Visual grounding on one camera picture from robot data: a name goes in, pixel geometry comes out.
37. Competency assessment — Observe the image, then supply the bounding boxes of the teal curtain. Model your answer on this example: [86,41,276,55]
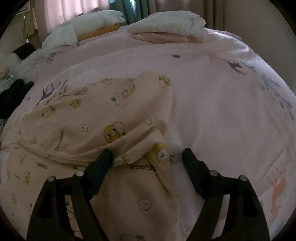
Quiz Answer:
[109,0,151,25]

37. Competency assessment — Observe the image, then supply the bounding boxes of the white and orange pillow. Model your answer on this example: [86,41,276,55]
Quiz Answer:
[42,10,126,50]

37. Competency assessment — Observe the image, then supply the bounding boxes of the pink curtain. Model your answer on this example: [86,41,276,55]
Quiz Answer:
[35,0,111,24]

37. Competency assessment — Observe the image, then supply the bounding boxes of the pink printed bed cover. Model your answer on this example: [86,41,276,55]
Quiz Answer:
[5,28,294,239]

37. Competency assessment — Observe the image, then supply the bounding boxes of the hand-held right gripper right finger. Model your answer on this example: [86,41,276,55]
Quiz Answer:
[182,148,270,241]

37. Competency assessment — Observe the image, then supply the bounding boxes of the cream cartoon print garment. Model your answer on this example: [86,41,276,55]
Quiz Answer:
[1,71,185,241]

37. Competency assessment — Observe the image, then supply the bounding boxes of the beige pleated cloth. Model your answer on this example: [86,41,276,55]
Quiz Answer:
[23,7,38,36]

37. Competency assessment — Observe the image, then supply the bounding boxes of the plaid cloth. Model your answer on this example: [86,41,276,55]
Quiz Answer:
[0,75,14,93]

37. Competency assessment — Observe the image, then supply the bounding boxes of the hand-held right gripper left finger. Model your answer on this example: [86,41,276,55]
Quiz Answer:
[26,148,114,241]

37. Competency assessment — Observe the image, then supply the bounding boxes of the white folded cloth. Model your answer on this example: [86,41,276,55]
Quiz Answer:
[127,11,210,43]

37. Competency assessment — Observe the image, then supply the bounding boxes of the black cloth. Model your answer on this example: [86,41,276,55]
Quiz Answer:
[0,78,35,118]

